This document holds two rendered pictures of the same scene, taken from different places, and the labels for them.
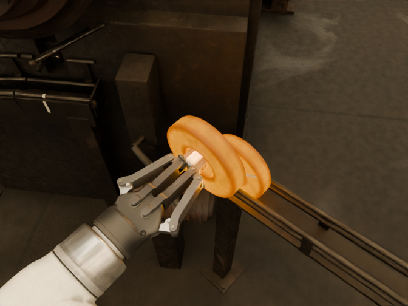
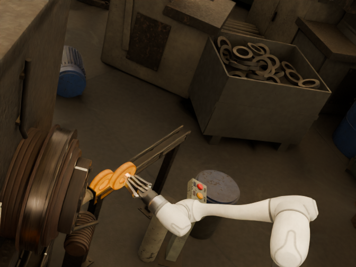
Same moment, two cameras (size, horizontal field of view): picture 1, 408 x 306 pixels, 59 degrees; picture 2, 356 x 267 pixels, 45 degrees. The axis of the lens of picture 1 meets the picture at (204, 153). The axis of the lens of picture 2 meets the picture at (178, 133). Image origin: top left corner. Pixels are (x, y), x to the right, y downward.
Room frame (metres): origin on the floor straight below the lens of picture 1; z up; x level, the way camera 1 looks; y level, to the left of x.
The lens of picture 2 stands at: (0.62, 1.50, 2.35)
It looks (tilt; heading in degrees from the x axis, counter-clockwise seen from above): 37 degrees down; 253
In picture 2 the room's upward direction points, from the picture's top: 21 degrees clockwise
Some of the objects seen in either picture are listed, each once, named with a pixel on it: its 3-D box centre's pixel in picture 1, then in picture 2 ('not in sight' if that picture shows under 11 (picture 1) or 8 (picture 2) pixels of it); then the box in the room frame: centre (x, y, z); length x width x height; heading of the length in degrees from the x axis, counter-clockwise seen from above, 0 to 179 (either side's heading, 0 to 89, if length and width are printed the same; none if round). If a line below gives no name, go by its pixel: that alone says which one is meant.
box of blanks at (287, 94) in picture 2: not in sight; (250, 90); (-0.92, -1.88, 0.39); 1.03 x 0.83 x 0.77; 8
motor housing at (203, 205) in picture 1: (178, 227); (74, 255); (0.49, 0.08, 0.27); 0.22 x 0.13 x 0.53; 83
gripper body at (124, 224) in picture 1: (132, 220); (147, 194); (0.23, 0.11, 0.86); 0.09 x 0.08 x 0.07; 138
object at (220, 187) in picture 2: not in sight; (207, 206); (-0.38, -0.48, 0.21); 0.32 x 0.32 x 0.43
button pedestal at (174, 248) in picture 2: not in sight; (184, 227); (-0.15, -0.19, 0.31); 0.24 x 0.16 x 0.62; 83
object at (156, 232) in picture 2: not in sight; (157, 230); (0.01, -0.17, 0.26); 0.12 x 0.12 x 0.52
